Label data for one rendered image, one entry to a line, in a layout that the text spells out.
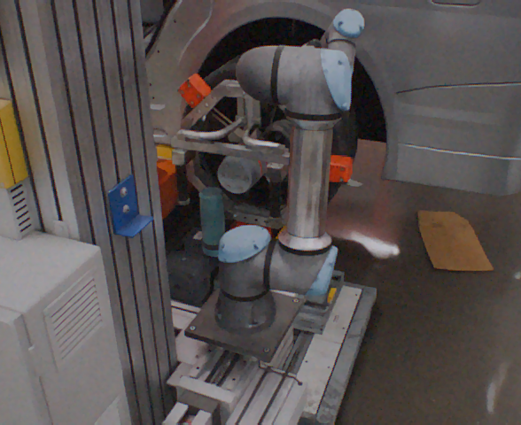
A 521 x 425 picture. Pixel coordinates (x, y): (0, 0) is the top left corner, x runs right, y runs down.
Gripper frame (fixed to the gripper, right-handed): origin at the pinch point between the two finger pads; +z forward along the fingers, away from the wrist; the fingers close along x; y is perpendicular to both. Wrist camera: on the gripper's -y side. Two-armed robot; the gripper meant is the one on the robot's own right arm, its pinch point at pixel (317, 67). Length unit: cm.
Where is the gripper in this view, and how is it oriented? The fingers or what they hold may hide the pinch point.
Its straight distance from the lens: 190.9
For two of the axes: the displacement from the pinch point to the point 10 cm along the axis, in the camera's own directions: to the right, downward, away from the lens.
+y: -7.2, 6.5, -2.4
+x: 6.6, 7.5, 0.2
